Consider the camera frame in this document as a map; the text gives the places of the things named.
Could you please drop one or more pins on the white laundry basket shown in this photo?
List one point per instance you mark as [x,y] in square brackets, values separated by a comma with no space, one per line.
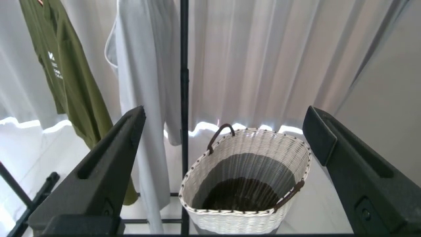
[263,145]

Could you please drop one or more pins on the white curtain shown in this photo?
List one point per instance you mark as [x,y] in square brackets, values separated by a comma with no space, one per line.
[263,49]

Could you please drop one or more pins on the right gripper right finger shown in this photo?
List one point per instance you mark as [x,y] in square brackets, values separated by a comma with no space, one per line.
[371,187]

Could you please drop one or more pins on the black clothes rack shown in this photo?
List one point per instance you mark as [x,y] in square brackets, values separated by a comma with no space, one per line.
[184,98]

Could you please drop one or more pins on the pale grey shorts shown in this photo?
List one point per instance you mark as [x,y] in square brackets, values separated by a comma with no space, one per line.
[141,66]

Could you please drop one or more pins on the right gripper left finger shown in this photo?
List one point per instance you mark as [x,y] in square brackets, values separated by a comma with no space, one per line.
[95,184]

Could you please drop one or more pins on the green shirt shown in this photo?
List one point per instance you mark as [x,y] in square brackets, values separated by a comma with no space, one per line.
[75,82]

